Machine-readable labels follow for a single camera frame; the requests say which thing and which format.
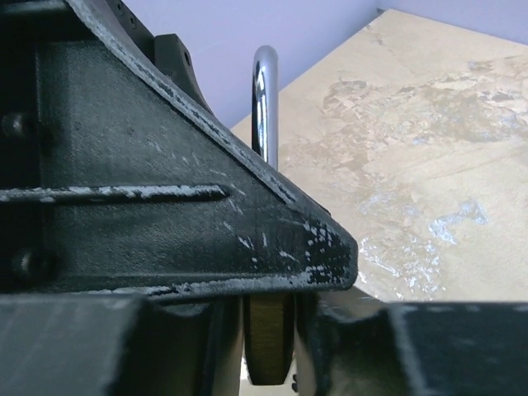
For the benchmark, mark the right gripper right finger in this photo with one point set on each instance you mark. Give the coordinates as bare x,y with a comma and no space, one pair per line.
348,346

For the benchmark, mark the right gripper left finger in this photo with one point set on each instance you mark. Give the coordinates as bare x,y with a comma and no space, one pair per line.
118,345

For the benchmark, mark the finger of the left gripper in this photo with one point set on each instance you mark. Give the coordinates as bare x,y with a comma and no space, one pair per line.
117,177

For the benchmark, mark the large brass padlock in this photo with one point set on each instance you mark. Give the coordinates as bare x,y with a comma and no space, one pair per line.
268,319

